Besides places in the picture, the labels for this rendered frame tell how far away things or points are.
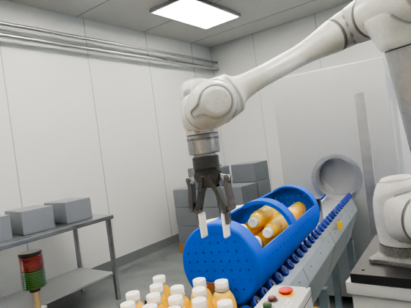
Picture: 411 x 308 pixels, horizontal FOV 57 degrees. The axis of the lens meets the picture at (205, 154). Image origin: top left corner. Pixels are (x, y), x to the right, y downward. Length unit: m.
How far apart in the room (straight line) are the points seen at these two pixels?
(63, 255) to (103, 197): 0.89
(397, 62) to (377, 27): 0.10
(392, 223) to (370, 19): 0.61
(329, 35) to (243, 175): 4.23
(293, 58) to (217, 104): 0.34
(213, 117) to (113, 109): 4.70
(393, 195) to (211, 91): 0.72
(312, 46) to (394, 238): 0.65
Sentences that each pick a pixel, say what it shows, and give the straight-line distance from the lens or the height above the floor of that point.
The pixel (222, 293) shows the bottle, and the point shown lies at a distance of 1.13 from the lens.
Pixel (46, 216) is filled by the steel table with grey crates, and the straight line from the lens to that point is 3.93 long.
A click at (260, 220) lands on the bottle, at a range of 1.60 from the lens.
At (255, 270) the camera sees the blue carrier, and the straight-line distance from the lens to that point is 1.25.
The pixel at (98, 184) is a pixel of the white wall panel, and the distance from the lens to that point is 5.21.
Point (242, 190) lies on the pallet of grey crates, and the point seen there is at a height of 0.87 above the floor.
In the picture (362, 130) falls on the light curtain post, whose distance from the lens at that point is 2.53.
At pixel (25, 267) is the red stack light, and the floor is 1.22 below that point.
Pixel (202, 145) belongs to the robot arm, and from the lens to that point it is 1.02.
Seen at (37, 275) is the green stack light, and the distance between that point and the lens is 1.19.
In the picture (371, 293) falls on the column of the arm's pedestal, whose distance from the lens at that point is 1.35.
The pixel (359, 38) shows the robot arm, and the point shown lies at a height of 1.74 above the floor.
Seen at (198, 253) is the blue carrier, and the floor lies 1.13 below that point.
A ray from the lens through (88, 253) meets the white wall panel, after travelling 5.16.
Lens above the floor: 1.49
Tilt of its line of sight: 1 degrees down
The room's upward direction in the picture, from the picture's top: 7 degrees counter-clockwise
